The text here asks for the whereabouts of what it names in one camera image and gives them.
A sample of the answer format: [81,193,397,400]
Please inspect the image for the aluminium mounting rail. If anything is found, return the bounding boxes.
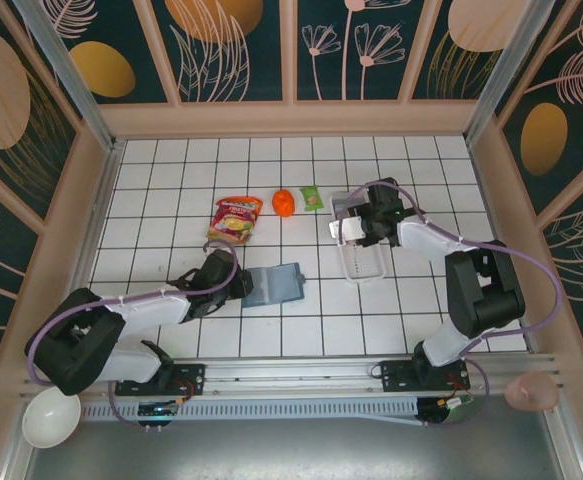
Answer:
[20,352,566,401]

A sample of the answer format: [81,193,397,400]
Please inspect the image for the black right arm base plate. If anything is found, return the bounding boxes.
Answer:
[379,358,471,395]

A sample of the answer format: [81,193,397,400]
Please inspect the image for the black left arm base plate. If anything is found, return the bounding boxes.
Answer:
[114,363,207,398]

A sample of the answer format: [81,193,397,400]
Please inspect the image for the left controller board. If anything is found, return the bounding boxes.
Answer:
[136,399,181,432]

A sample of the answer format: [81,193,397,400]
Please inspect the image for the orange toy fruit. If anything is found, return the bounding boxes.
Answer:
[271,188,297,219]

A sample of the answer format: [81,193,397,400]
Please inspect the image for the white bowl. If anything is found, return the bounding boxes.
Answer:
[22,387,82,449]

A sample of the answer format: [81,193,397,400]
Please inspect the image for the teal card holder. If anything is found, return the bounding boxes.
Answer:
[240,261,307,310]

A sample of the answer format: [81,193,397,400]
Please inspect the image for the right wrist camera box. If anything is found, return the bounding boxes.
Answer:
[327,215,368,247]

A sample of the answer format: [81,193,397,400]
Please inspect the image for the right controller board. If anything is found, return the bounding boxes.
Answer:
[417,396,474,430]

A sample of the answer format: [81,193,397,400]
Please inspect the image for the red and yellow snack pouch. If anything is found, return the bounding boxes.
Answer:
[206,196,264,245]

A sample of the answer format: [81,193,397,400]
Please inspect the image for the aluminium corner post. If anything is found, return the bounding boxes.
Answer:
[12,0,117,151]
[463,0,556,145]

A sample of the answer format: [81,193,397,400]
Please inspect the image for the white plastic tray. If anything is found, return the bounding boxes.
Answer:
[329,193,388,288]

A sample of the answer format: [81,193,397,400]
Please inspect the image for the pink plastic cup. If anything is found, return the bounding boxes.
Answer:
[503,370,561,413]

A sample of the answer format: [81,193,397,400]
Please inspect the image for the green snack packet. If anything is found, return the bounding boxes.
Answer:
[299,186,325,212]

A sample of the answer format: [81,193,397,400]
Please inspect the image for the controller board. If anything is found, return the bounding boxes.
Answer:
[136,399,181,432]
[417,396,474,430]

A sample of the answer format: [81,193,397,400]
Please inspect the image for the aluminium side rail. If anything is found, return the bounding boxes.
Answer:
[53,139,127,361]

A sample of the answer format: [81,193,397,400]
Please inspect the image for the grey slotted cable duct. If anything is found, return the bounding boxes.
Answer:
[79,397,422,427]

